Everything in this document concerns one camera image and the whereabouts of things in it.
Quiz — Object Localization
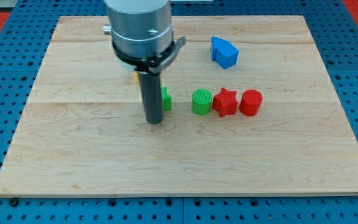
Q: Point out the yellow heart block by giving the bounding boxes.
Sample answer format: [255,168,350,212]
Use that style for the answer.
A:
[134,72,140,83]

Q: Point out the black cylindrical pointer rod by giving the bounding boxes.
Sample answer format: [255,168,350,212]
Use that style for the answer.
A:
[139,73,164,124]

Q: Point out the green star block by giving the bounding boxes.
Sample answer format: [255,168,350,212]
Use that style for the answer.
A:
[161,86,172,111]

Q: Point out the blue arch block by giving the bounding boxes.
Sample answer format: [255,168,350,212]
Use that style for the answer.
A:
[210,36,239,69]

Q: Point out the red cylinder block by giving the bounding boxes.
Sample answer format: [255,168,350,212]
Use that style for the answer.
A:
[239,89,263,116]

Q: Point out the light wooden board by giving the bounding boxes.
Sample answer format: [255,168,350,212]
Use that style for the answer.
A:
[0,16,358,198]

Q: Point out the red star block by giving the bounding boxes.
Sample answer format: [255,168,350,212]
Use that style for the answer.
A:
[212,87,238,118]

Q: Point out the green cylinder block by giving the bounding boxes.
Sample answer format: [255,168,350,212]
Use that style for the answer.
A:
[192,88,213,116]

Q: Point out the black clamp ring with lever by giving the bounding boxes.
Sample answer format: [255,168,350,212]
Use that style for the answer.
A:
[112,35,186,76]

